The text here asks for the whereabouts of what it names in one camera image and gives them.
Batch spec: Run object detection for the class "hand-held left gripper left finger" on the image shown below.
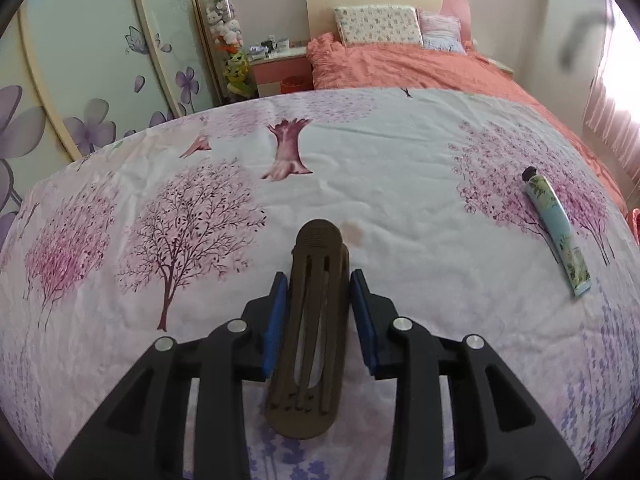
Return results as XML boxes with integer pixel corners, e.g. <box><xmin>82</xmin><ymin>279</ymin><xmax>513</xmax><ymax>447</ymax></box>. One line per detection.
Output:
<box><xmin>54</xmin><ymin>271</ymin><xmax>290</xmax><ymax>480</ymax></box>

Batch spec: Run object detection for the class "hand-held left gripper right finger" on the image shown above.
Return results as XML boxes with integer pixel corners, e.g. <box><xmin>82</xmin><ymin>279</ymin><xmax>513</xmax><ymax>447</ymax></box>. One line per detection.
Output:
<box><xmin>350</xmin><ymin>269</ymin><xmax>586</xmax><ymax>480</ymax></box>

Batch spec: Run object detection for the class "brown slotted plastic holder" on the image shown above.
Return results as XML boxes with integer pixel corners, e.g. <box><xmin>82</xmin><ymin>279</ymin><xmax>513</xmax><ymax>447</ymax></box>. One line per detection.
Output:
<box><xmin>264</xmin><ymin>219</ymin><xmax>351</xmax><ymax>441</ymax></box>

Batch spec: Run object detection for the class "tree printed bed sheet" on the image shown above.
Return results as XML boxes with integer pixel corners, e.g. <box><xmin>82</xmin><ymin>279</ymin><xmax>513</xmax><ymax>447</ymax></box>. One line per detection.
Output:
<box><xmin>0</xmin><ymin>87</ymin><xmax>640</xmax><ymax>480</ymax></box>

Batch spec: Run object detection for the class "floral hand cream tube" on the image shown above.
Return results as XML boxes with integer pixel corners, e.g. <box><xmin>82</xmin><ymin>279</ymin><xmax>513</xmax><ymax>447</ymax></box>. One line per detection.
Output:
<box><xmin>521</xmin><ymin>166</ymin><xmax>592</xmax><ymax>297</ymax></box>

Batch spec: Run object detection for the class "pink and white nightstand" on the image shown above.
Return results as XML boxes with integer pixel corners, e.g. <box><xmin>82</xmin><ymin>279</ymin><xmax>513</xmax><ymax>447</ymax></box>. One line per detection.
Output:
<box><xmin>248</xmin><ymin>46</ymin><xmax>313</xmax><ymax>99</ymax></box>

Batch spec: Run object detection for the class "green plush toy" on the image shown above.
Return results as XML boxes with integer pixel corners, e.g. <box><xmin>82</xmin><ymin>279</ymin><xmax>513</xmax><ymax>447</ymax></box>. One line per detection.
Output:
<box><xmin>223</xmin><ymin>50</ymin><xmax>255</xmax><ymax>96</ymax></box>

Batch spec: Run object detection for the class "coral duvet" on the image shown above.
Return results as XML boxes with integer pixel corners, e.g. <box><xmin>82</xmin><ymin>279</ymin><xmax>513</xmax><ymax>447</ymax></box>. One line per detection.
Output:
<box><xmin>306</xmin><ymin>32</ymin><xmax>628</xmax><ymax>211</ymax></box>

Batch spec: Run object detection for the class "white floral pillow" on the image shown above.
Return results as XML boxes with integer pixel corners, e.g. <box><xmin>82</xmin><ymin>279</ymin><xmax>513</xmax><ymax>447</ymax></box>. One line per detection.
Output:
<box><xmin>334</xmin><ymin>5</ymin><xmax>425</xmax><ymax>47</ymax></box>

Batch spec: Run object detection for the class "pink ruffled pillow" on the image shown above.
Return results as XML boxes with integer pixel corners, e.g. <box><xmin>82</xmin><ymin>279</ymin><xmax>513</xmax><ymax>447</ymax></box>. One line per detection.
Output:
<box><xmin>417</xmin><ymin>9</ymin><xmax>467</xmax><ymax>54</ymax></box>

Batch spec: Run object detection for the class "plush toy display tube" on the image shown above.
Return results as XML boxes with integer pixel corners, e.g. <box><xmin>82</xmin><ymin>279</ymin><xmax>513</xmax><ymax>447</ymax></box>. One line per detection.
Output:
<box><xmin>202</xmin><ymin>0</ymin><xmax>256</xmax><ymax>98</ymax></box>

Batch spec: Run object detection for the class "cream and pink headboard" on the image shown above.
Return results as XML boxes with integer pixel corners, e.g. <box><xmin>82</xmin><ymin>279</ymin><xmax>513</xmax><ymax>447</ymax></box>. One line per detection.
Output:
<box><xmin>304</xmin><ymin>0</ymin><xmax>473</xmax><ymax>48</ymax></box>

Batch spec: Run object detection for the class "pink curtain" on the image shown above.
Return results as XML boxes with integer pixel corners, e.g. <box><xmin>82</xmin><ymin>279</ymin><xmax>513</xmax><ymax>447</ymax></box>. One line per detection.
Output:
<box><xmin>582</xmin><ymin>10</ymin><xmax>640</xmax><ymax>181</ymax></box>

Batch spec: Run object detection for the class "flower printed sliding wardrobe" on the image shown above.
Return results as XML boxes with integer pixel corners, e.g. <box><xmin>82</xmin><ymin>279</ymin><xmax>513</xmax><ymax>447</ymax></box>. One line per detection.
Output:
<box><xmin>0</xmin><ymin>0</ymin><xmax>221</xmax><ymax>241</ymax></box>

